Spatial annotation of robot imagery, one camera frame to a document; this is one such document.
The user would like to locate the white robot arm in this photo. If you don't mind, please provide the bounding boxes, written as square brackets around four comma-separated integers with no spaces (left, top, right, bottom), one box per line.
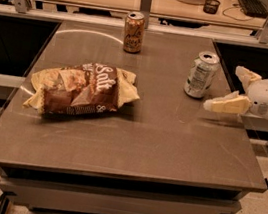
[203,66,268,120]

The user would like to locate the black cable on desk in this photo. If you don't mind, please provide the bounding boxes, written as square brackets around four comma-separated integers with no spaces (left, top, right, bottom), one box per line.
[221,2,259,25]

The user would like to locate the green white 7up can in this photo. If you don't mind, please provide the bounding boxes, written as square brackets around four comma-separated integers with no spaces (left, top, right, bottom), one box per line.
[184,51,220,99]

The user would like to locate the orange LaCroix can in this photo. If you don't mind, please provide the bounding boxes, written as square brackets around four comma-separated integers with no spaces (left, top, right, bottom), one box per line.
[123,11,145,53]

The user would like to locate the middle metal bracket post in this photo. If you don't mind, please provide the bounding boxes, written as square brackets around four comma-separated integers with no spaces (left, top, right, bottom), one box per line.
[139,0,152,28]

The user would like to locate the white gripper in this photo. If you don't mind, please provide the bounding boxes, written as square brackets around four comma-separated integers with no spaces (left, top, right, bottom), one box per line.
[203,66,268,118]

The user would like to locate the brown yellow chip bag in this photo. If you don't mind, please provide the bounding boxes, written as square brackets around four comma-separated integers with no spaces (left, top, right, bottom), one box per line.
[23,63,140,115]

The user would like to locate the black mesh pen cup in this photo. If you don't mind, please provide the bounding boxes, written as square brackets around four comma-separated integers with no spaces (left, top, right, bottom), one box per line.
[203,0,220,14]

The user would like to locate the black keyboard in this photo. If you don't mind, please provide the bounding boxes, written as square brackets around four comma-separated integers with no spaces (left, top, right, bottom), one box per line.
[238,0,268,18]

